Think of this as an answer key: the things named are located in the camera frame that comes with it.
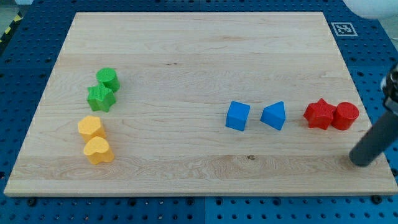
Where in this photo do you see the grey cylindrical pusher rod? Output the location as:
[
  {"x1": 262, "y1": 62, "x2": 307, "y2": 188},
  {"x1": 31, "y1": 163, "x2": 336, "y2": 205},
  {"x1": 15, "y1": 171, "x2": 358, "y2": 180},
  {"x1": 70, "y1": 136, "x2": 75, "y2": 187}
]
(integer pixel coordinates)
[{"x1": 349, "y1": 111, "x2": 397, "y2": 167}]

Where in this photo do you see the black robot end mount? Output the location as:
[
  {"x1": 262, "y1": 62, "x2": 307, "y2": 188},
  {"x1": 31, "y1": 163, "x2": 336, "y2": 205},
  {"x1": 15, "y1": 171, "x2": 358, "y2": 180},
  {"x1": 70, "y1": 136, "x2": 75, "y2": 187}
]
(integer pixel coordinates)
[{"x1": 380, "y1": 63, "x2": 397, "y2": 115}]

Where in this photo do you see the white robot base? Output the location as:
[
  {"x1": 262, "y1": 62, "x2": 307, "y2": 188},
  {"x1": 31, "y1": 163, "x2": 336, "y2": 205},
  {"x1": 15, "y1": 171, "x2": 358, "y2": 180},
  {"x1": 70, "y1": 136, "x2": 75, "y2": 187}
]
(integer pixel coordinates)
[{"x1": 343, "y1": 0, "x2": 397, "y2": 19}]

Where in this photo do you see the red cylinder block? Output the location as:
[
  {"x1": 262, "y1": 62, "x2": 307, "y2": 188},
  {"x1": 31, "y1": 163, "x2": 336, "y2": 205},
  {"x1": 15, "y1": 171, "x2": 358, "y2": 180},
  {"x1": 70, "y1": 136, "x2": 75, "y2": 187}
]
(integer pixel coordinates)
[{"x1": 331, "y1": 102, "x2": 359, "y2": 131}]

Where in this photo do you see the red star block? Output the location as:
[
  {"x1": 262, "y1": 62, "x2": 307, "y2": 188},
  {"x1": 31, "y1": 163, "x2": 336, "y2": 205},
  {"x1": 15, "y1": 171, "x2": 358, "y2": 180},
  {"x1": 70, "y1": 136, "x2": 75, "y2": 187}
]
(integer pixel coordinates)
[{"x1": 303, "y1": 98, "x2": 336, "y2": 130}]

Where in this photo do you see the white fiducial marker tag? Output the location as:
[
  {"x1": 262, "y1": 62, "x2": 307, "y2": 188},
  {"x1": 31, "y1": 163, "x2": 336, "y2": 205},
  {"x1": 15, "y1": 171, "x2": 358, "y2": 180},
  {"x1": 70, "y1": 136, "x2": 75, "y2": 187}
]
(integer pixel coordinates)
[{"x1": 331, "y1": 22, "x2": 358, "y2": 37}]

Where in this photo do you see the blue triangle block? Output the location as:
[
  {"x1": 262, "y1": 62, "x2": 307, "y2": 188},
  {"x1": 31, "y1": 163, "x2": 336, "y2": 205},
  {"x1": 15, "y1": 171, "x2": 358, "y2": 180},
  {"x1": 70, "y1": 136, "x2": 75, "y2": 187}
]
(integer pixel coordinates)
[{"x1": 260, "y1": 101, "x2": 286, "y2": 131}]

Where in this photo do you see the blue cube block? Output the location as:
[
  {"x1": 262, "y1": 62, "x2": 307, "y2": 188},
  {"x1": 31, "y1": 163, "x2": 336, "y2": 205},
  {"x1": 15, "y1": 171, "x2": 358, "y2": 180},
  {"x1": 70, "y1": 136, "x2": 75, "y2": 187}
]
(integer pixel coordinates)
[{"x1": 226, "y1": 101, "x2": 250, "y2": 131}]

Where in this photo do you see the wooden board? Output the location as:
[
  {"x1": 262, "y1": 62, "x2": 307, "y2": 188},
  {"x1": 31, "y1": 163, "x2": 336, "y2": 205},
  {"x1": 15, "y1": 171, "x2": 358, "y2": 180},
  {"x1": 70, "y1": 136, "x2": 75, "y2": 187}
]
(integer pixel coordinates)
[{"x1": 4, "y1": 12, "x2": 397, "y2": 197}]

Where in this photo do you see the green cylinder block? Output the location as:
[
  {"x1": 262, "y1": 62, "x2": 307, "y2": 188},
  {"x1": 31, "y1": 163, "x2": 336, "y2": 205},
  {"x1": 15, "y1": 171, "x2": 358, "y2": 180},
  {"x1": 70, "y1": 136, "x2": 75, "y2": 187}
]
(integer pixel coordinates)
[{"x1": 96, "y1": 67, "x2": 120, "y2": 92}]

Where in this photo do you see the green star block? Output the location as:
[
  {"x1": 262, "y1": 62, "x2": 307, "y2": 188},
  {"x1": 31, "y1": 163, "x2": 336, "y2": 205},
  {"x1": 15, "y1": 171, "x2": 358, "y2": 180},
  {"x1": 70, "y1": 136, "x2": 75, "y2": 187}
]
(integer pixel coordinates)
[{"x1": 86, "y1": 83, "x2": 116, "y2": 112}]

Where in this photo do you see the yellow heart block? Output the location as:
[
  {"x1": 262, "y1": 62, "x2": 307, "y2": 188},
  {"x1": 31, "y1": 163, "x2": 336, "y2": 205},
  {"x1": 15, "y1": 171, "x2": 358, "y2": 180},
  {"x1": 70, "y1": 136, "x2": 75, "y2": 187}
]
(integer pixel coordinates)
[{"x1": 83, "y1": 136, "x2": 114, "y2": 165}]

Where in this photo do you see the yellow pentagon block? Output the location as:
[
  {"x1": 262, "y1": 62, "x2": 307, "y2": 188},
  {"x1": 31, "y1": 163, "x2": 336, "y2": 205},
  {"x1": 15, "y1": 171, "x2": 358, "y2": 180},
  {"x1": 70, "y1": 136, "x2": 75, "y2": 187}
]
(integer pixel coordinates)
[{"x1": 78, "y1": 116, "x2": 106, "y2": 143}]

